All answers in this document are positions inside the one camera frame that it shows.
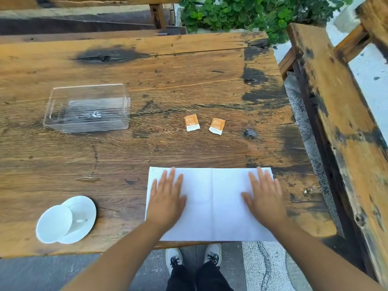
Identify person's right hand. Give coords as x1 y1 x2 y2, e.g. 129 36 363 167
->
241 167 288 231

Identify person's left hand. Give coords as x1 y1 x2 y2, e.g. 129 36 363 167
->
146 167 187 230

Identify white paper napkin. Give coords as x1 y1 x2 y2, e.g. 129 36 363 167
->
145 167 277 242

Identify person's right forearm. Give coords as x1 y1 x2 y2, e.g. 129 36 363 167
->
272 219 387 291

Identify person's left forearm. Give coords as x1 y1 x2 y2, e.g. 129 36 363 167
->
60 219 177 291

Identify person's left white shoe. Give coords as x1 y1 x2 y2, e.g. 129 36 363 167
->
165 248 183 275

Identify person's white shoe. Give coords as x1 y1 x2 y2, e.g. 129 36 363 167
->
165 248 183 275
204 244 222 268

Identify person's right white shoe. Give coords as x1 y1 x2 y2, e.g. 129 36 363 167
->
204 244 222 268

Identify orange sugar packet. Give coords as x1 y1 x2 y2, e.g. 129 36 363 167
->
184 114 201 132
209 118 226 136

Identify white saucer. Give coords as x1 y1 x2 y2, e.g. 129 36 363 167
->
57 196 97 245

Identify black trousers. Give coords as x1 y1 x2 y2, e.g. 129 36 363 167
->
166 262 234 291

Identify weathered wooden bench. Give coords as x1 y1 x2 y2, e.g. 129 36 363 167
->
278 22 388 289

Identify clear plastic box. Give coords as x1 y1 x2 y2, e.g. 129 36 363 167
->
43 84 131 134

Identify white cup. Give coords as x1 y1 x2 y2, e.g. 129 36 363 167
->
35 205 73 244

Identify green leafy plant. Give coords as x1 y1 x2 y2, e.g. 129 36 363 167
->
179 0 354 46

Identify wooden table with crossbar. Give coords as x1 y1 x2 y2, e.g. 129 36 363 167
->
334 0 388 64

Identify dark wooden bench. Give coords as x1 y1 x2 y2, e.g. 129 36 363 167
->
0 0 187 44

